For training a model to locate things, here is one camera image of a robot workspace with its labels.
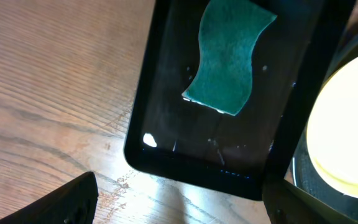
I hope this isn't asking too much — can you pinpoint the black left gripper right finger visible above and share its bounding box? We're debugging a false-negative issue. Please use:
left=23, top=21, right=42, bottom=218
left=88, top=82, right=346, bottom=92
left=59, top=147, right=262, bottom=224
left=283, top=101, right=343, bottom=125
left=262, top=177, right=358, bottom=224

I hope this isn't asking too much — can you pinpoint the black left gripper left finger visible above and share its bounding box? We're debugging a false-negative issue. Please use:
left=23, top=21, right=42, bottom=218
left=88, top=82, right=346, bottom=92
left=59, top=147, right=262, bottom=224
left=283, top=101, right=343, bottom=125
left=0, top=172, right=99, bottom=224

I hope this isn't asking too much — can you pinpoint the black rectangular tray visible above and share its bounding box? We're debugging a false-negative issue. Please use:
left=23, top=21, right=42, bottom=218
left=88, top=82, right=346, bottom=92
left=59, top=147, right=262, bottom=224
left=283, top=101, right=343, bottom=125
left=124, top=0, right=355, bottom=201

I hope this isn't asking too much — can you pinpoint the green yellow sponge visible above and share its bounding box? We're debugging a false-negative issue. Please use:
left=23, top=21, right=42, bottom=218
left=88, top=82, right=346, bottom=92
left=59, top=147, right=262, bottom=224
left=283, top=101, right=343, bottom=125
left=182, top=0, right=277, bottom=116

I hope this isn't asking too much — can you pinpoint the black round tray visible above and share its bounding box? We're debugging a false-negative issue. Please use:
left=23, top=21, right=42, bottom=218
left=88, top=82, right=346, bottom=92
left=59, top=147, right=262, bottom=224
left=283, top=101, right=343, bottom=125
left=291, top=34, right=358, bottom=223

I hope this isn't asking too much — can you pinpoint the yellow plate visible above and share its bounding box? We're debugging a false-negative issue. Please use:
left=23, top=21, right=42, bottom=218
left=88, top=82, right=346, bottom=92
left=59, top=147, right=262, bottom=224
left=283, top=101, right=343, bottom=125
left=306, top=57, right=358, bottom=198

